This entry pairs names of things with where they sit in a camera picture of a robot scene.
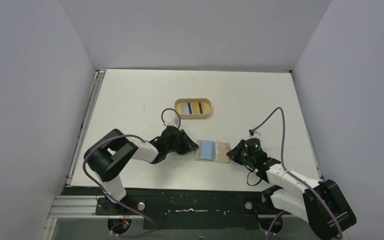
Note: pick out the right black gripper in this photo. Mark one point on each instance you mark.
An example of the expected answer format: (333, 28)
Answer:
(239, 151)

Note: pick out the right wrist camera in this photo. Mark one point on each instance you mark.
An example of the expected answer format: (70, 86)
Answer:
(254, 133)

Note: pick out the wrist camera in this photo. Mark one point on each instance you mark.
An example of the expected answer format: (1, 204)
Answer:
(174, 123)
(254, 133)

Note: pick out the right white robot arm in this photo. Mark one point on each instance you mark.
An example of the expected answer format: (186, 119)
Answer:
(319, 203)

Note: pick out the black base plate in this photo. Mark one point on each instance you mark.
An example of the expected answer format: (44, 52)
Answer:
(181, 209)

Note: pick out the beige leather card holder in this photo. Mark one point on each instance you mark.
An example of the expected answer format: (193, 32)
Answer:
(222, 148)

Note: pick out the white striped card in tray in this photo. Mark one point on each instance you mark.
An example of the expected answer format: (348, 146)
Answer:
(187, 108)

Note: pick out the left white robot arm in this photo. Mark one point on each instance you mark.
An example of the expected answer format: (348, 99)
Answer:
(104, 161)

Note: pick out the aluminium frame rail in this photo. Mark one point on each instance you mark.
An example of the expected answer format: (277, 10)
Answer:
(73, 207)

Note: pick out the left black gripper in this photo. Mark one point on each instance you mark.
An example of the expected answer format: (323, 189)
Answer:
(181, 141)

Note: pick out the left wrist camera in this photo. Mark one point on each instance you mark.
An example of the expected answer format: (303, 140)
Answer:
(174, 123)

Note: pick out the left side aluminium rail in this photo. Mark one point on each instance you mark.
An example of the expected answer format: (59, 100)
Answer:
(96, 84)

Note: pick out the yellow striped card in tray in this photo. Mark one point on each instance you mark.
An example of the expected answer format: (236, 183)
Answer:
(198, 108)

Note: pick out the oval wooden tray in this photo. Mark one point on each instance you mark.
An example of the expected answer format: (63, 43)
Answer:
(207, 108)

